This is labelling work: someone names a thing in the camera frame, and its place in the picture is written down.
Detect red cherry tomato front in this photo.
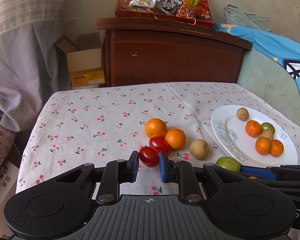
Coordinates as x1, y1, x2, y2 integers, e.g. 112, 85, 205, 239
139, 146, 159, 167

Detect red cherry tomato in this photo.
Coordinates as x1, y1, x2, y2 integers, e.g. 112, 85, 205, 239
139, 146, 159, 167
149, 137, 171, 155

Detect red cherry tomato back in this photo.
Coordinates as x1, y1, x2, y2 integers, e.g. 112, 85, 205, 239
149, 137, 171, 155

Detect orange mandarin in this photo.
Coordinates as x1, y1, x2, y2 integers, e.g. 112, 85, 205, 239
145, 118, 167, 139
165, 128, 186, 151

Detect brown kiwi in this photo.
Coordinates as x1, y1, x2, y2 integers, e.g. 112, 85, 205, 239
190, 139, 209, 160

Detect green lime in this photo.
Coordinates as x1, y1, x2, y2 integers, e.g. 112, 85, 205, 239
216, 157, 241, 172
261, 122, 276, 134

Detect orange mandarin plate right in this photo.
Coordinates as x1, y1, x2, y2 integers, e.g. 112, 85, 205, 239
269, 139, 285, 157

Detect orange mandarin plate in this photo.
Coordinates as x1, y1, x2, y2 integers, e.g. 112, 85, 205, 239
269, 139, 285, 157
255, 137, 271, 155
245, 120, 262, 138

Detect orange mandarin plate left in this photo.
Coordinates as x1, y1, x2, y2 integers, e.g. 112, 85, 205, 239
255, 137, 271, 155

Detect brown kiwi plate middle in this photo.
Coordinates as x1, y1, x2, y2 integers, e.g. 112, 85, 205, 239
261, 129, 274, 141

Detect brown kiwi plate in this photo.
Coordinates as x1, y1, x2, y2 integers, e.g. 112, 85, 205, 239
261, 129, 274, 141
236, 107, 249, 121

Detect green lime on plate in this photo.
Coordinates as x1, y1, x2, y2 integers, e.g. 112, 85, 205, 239
261, 122, 276, 134

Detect orange mandarin plate top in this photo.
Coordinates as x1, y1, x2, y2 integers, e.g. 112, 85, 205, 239
245, 120, 262, 138

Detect white plate with drawing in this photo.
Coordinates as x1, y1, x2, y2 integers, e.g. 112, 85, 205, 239
211, 105, 298, 167

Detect brown kiwi plate top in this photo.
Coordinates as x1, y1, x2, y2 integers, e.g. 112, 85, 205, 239
236, 107, 249, 121

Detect green sofa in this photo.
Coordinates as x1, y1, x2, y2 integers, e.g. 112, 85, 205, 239
224, 4, 300, 126

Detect dark wooden cabinet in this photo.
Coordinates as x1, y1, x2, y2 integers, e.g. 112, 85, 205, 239
96, 17, 252, 86

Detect open cardboard box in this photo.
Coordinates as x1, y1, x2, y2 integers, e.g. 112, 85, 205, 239
56, 33, 106, 89

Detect blue cartoon blanket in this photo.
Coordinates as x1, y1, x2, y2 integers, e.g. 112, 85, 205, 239
213, 23, 300, 94

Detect checked curtain cloth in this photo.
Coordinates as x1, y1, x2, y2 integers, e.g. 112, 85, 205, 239
0, 0, 63, 132

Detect red snack gift package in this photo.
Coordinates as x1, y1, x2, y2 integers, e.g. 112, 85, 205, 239
115, 0, 215, 27

